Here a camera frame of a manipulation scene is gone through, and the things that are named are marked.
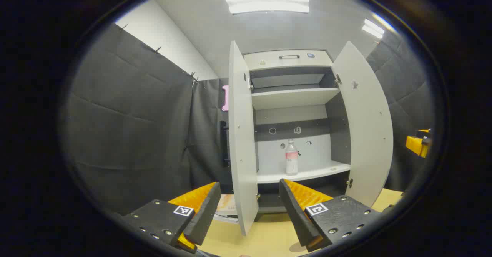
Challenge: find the black door handle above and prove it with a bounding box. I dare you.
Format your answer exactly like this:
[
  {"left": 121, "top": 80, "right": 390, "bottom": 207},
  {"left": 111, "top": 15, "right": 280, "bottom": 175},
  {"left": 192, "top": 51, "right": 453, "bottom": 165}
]
[{"left": 220, "top": 121, "right": 230, "bottom": 167}]

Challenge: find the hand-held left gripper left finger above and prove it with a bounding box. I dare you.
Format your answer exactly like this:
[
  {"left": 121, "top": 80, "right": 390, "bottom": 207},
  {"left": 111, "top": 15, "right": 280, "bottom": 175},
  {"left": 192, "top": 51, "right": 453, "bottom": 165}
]
[{"left": 122, "top": 182, "right": 222, "bottom": 254}]

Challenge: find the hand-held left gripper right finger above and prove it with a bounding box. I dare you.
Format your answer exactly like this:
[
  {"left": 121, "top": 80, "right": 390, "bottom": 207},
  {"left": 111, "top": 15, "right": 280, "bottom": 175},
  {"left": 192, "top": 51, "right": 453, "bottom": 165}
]
[{"left": 279, "top": 179, "right": 385, "bottom": 253}]

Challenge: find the grey white cabinet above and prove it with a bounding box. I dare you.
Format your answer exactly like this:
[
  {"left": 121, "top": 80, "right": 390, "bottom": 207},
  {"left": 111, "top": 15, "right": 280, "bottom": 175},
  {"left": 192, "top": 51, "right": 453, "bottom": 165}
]
[{"left": 244, "top": 50, "right": 352, "bottom": 215}]

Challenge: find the small ceiling light panel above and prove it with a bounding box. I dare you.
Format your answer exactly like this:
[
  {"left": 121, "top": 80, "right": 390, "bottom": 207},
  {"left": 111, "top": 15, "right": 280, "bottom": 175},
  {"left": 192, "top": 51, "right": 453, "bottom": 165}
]
[{"left": 362, "top": 19, "right": 385, "bottom": 39}]

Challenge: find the clear plastic bottle pink label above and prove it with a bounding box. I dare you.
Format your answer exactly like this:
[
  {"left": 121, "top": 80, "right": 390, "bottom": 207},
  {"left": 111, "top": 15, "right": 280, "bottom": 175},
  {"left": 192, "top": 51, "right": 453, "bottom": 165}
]
[{"left": 285, "top": 139, "right": 299, "bottom": 175}]

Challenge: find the large ceiling light panel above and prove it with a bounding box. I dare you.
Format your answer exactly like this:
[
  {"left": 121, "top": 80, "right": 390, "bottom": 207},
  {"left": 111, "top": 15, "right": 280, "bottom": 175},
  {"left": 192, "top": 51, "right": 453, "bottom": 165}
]
[{"left": 224, "top": 0, "right": 310, "bottom": 15}]

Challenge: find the grey cabinet door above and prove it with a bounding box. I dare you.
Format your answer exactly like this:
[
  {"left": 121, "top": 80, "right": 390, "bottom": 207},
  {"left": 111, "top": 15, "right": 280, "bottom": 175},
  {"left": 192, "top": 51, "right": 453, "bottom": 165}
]
[
  {"left": 331, "top": 41, "right": 394, "bottom": 207},
  {"left": 228, "top": 40, "right": 260, "bottom": 236}
]

